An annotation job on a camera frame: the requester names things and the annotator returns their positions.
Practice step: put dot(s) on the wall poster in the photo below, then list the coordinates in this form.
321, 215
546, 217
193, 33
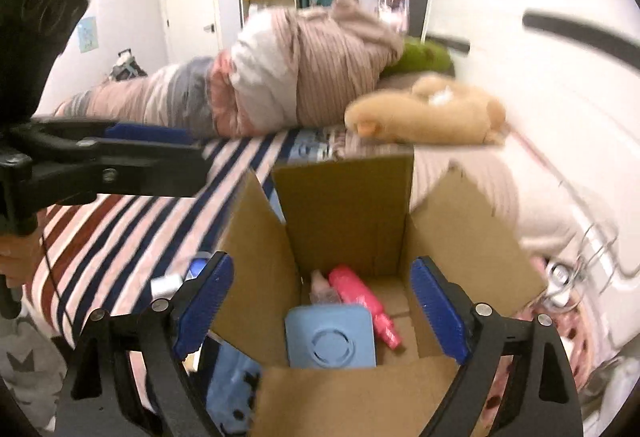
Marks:
88, 33

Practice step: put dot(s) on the tan plush toy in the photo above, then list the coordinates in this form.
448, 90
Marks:
430, 114

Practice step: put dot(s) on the white headboard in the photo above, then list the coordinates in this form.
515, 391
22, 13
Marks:
550, 67

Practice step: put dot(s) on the white door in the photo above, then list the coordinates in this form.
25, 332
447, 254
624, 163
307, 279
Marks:
192, 12

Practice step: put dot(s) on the pale pink small bottle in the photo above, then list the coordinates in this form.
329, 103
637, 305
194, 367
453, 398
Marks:
320, 289

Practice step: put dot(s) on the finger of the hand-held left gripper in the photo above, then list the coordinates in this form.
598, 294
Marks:
145, 152

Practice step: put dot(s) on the pink striped quilt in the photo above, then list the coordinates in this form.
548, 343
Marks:
260, 72

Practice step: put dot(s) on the green plush toy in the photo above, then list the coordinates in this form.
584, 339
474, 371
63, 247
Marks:
422, 54

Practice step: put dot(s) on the white small bottle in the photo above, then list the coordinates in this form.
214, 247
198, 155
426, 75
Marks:
167, 286

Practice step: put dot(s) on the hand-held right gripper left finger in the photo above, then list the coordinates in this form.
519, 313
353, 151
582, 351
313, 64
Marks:
207, 302

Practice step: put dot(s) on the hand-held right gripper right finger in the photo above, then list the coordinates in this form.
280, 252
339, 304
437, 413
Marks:
440, 307

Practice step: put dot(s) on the light blue square device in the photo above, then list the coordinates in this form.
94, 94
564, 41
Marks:
330, 339

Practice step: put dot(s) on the light blue packet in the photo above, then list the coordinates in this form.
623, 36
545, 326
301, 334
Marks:
227, 387

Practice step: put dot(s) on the cardboard box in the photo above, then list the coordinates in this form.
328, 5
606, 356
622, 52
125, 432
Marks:
350, 267

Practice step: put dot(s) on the person's left hand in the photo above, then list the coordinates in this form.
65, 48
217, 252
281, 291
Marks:
20, 257

